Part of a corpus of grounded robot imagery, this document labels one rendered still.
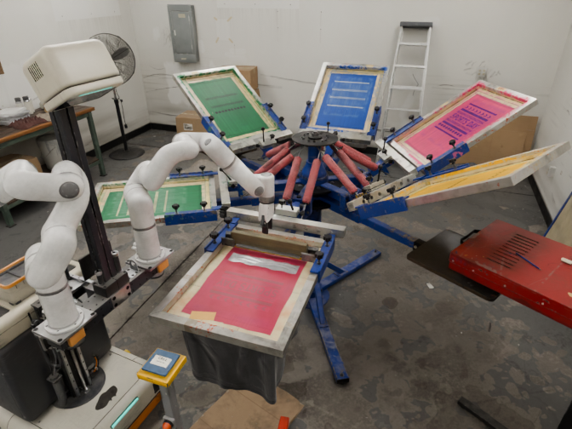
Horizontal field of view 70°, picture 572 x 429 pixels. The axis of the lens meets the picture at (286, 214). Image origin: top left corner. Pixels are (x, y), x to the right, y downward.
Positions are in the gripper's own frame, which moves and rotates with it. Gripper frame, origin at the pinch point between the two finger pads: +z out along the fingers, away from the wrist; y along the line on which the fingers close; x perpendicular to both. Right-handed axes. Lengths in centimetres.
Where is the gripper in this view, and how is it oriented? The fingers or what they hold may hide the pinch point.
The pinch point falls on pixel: (266, 227)
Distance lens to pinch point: 203.4
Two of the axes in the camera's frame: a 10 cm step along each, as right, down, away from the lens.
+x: 9.5, 1.6, -2.8
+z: -0.1, 8.8, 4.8
